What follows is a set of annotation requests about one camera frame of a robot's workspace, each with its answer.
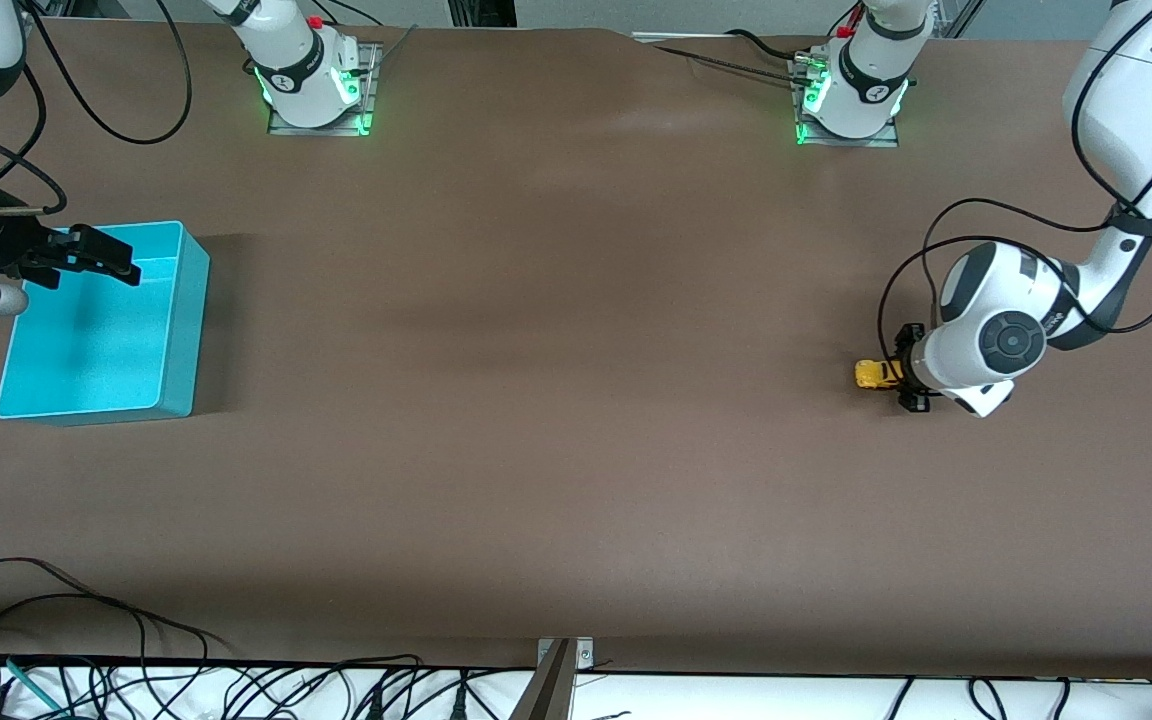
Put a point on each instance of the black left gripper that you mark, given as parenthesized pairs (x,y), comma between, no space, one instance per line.
(904,347)

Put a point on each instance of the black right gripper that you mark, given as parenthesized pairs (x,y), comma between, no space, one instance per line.
(4,244)

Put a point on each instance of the yellow beetle toy car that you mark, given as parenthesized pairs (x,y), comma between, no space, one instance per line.
(874,374)

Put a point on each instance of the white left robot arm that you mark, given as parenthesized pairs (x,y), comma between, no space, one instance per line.
(951,360)

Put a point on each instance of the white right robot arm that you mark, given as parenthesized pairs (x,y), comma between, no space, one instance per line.
(291,60)

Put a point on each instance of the teal plastic storage bin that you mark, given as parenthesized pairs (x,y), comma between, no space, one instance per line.
(86,350)

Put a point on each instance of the white lower shelf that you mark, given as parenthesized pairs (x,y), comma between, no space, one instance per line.
(736,700)

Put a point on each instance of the dark metal bar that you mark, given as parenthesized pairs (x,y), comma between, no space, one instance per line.
(546,695)

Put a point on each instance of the black power plug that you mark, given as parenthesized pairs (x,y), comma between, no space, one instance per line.
(373,703)
(461,700)

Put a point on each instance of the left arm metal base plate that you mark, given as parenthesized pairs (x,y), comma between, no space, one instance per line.
(881,140)

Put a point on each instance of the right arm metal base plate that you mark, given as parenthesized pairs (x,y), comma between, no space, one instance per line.
(368,80)

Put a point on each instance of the aluminium frame profile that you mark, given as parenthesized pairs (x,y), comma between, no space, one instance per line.
(956,15)

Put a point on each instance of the silver metal bracket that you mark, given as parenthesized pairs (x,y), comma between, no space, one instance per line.
(584,655)

